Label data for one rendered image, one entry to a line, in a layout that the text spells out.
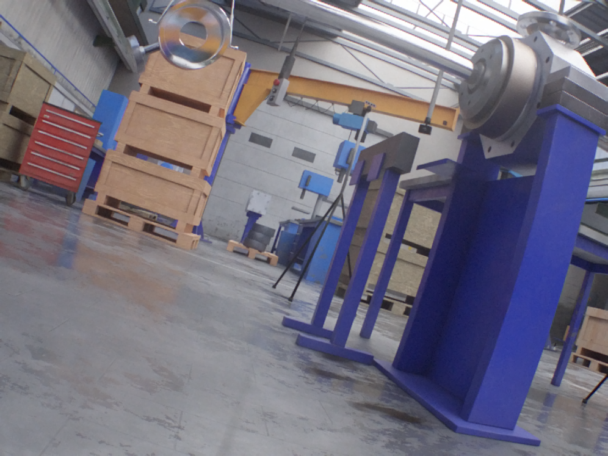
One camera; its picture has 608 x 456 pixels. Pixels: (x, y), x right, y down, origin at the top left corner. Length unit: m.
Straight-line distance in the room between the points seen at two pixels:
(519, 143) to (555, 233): 0.36
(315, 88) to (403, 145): 6.78
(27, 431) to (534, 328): 1.33
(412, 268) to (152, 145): 3.02
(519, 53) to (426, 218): 4.53
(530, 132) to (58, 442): 1.58
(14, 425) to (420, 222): 5.74
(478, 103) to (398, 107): 6.49
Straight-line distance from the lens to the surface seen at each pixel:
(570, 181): 1.69
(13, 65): 5.99
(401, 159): 2.11
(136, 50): 2.72
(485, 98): 1.86
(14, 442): 0.72
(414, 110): 8.27
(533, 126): 1.83
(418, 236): 6.21
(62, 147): 6.06
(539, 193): 1.63
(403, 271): 6.16
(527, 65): 1.88
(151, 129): 5.82
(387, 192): 2.16
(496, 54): 1.90
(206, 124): 5.77
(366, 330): 3.08
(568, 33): 2.17
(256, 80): 9.36
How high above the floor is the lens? 0.33
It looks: 3 degrees up
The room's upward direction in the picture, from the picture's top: 18 degrees clockwise
